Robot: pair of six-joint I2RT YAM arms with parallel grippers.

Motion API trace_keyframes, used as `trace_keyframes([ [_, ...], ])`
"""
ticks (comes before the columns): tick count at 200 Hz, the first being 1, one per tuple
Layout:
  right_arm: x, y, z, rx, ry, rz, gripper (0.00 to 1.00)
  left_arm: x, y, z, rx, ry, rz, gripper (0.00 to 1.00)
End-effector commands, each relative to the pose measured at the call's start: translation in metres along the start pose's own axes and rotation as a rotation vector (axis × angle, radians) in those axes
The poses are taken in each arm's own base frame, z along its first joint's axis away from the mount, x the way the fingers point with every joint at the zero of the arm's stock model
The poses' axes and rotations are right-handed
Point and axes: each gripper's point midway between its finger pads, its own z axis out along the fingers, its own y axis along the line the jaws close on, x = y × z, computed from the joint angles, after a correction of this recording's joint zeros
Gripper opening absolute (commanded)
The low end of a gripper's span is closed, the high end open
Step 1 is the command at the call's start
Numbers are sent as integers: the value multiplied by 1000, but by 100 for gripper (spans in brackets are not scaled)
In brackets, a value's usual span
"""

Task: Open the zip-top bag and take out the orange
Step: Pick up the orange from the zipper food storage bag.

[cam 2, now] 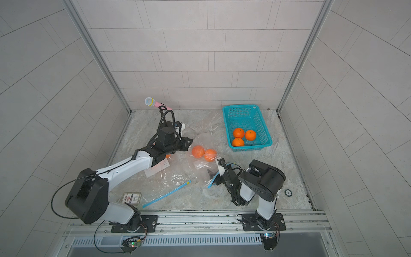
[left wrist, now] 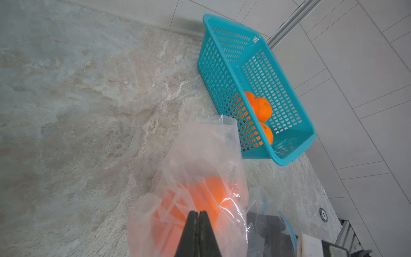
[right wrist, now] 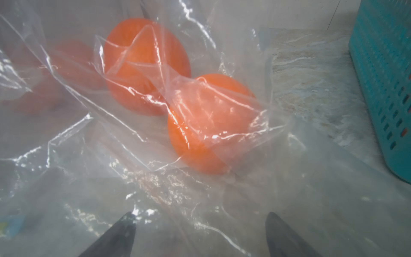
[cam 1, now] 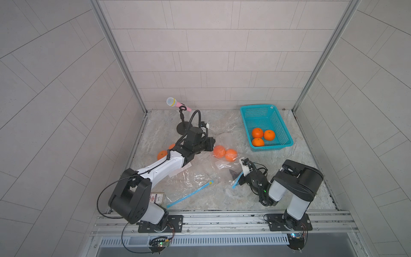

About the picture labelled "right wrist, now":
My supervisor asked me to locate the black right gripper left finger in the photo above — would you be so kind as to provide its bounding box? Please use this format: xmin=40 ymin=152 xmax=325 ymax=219
xmin=79 ymin=212 xmax=137 ymax=257

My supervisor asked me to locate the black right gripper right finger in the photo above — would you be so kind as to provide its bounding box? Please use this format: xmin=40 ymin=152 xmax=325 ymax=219
xmin=265 ymin=212 xmax=321 ymax=257

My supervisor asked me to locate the orange fruit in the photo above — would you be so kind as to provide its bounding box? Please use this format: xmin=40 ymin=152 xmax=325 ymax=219
xmin=103 ymin=18 xmax=191 ymax=116
xmin=168 ymin=73 xmax=263 ymax=175
xmin=14 ymin=40 xmax=105 ymax=115

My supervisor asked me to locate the clear zip-top bag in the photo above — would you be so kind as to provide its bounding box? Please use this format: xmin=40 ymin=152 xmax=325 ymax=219
xmin=1 ymin=1 xmax=411 ymax=257
xmin=1 ymin=15 xmax=108 ymax=162

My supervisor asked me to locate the teal plastic perforated basket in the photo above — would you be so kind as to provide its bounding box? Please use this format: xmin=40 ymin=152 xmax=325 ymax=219
xmin=348 ymin=1 xmax=411 ymax=183

